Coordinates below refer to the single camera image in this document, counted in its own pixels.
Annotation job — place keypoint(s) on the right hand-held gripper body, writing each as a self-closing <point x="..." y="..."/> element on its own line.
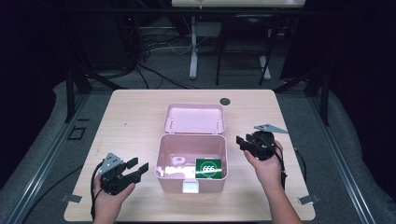
<point x="263" y="145"/>

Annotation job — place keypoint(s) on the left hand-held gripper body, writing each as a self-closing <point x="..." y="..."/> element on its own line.
<point x="112" y="179"/>

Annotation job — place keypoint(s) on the green card box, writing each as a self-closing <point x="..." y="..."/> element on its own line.
<point x="208" y="168"/>

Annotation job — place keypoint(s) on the pink storage box with lid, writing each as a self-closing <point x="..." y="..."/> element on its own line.
<point x="191" y="146"/>

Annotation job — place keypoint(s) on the person's left hand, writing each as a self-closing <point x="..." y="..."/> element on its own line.
<point x="109" y="203"/>

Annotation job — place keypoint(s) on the person's right hand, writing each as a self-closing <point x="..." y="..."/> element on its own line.
<point x="267" y="171"/>

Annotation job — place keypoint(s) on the dark round table grommet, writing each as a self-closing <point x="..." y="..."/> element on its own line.
<point x="224" y="101"/>

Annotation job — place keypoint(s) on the grey table clamp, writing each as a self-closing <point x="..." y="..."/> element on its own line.
<point x="71" y="198"/>
<point x="308" y="199"/>

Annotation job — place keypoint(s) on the white desk leg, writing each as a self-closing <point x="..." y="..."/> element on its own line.
<point x="265" y="67"/>
<point x="193" y="49"/>

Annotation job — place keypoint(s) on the black chair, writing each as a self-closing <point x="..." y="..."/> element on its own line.
<point x="246" y="37"/>

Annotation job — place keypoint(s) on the white desk top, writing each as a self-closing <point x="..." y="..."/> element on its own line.
<point x="238" y="2"/>

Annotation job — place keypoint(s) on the aluminium floor rail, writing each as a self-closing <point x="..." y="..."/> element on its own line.
<point x="339" y="158"/>
<point x="46" y="158"/>

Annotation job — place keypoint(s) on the black frame post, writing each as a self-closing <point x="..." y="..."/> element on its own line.
<point x="70" y="93"/>
<point x="325" y="96"/>

